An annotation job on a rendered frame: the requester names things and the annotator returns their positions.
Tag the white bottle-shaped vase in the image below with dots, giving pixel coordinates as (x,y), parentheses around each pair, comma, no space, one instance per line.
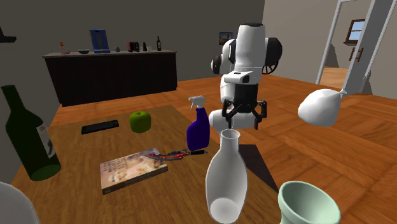
(225,180)

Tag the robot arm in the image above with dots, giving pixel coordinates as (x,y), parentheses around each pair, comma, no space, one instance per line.
(249,46)

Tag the purple spray bottle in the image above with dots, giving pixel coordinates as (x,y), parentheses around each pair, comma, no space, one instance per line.
(198,131)

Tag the black remote control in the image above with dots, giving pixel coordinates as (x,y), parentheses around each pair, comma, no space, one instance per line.
(100,127)

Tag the white open door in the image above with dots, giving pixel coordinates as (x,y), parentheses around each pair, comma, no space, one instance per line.
(367,40)

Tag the wooden table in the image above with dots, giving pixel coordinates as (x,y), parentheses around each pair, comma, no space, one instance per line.
(77,149)

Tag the white bulb-shaped vase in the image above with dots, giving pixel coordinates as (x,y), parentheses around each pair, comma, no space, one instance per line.
(321,107)

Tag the red black corkscrew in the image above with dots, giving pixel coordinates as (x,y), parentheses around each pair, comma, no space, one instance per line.
(166,155)

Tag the brown paperback book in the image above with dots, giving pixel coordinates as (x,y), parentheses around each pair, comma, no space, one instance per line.
(131,172)

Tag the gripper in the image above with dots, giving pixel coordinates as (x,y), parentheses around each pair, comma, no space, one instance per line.
(246,94)

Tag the brown framed window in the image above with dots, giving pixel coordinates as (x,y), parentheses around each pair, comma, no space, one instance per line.
(356,31)

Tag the black pen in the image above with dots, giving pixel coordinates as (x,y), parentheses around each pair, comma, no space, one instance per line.
(198,152)

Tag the dark spoked wheel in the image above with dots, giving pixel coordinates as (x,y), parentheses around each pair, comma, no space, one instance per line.
(271,67)

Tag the black wall shelf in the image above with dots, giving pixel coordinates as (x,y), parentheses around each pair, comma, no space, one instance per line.
(6,38)

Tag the white rounded object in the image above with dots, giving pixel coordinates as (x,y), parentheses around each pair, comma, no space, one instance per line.
(14,208)

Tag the dark sideboard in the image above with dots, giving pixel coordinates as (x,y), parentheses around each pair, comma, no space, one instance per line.
(111,77)

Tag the green apple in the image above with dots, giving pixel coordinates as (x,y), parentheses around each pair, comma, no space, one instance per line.
(140,122)

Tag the dark green wine bottle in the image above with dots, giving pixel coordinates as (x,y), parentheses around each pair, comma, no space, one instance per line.
(28,136)

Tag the wall picture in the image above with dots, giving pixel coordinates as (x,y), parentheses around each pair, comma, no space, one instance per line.
(225,38)

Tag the mint green cup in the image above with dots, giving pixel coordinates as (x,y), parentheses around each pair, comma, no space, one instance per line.
(305,206)

